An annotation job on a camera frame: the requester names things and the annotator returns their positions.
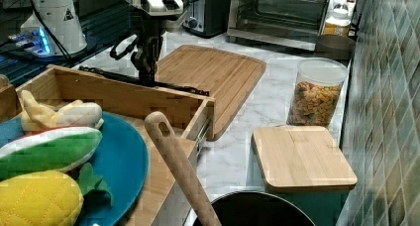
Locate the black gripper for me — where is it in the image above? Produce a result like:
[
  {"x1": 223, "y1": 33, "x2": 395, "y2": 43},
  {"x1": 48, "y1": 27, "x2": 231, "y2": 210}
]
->
[{"x1": 130, "y1": 12, "x2": 163, "y2": 81}]

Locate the wooden drawer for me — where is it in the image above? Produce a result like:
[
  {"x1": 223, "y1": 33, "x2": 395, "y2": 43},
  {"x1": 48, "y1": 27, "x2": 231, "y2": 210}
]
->
[{"x1": 15, "y1": 64, "x2": 216, "y2": 145}]

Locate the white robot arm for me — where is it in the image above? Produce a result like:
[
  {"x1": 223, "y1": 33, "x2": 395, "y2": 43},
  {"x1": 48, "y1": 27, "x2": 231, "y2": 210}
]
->
[{"x1": 22, "y1": 0, "x2": 184, "y2": 86}]

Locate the black two-slot toaster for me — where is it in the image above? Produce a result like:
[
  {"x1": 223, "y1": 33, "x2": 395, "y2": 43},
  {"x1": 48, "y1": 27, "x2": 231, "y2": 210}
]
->
[{"x1": 182, "y1": 0, "x2": 231, "y2": 38}]

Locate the wooden spoon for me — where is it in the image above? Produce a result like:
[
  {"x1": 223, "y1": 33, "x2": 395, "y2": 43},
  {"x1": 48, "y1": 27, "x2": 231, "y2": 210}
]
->
[{"x1": 145, "y1": 111, "x2": 222, "y2": 226}]

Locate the large wooden cutting board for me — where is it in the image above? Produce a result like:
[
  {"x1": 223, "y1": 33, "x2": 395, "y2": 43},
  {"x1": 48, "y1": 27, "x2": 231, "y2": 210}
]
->
[{"x1": 157, "y1": 45, "x2": 266, "y2": 141}]

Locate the plush peeled banana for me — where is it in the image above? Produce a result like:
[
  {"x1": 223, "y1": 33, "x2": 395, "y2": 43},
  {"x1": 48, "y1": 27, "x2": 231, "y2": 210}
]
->
[{"x1": 21, "y1": 90, "x2": 104, "y2": 133}]

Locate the plush watermelon slice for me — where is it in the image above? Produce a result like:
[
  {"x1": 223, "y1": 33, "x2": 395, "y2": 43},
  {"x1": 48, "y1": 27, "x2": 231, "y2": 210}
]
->
[{"x1": 0, "y1": 127, "x2": 103, "y2": 179}]

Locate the silver toaster oven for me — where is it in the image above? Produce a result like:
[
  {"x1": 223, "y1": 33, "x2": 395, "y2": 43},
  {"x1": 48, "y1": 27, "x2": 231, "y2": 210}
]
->
[{"x1": 227, "y1": 0, "x2": 357, "y2": 51}]

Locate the clear jar of snacks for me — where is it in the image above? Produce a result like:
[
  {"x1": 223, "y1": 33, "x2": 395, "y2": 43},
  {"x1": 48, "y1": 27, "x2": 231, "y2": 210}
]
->
[{"x1": 286, "y1": 57, "x2": 349, "y2": 127}]

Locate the black cup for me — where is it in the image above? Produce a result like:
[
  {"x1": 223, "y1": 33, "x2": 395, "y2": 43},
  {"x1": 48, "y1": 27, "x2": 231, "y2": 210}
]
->
[{"x1": 315, "y1": 35, "x2": 356, "y2": 60}]

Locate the black pot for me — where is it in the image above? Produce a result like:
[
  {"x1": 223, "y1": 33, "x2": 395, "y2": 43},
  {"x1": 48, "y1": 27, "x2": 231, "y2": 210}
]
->
[{"x1": 212, "y1": 191, "x2": 315, "y2": 226}]

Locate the teal box with bamboo lid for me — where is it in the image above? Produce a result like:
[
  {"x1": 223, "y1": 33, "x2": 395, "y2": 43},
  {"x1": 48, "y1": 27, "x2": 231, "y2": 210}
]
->
[{"x1": 246, "y1": 126, "x2": 358, "y2": 226}]

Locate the plush yellow lemon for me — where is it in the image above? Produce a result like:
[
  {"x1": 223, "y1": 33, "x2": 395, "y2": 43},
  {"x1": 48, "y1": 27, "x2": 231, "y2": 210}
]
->
[{"x1": 0, "y1": 162, "x2": 114, "y2": 226}]

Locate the black drawer handle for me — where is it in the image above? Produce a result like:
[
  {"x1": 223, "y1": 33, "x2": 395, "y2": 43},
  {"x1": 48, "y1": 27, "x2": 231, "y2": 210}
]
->
[{"x1": 78, "y1": 65, "x2": 210, "y2": 96}]

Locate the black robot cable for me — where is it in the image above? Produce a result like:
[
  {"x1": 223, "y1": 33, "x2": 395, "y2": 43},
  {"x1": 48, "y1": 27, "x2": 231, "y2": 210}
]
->
[{"x1": 25, "y1": 4, "x2": 140, "y2": 65}]

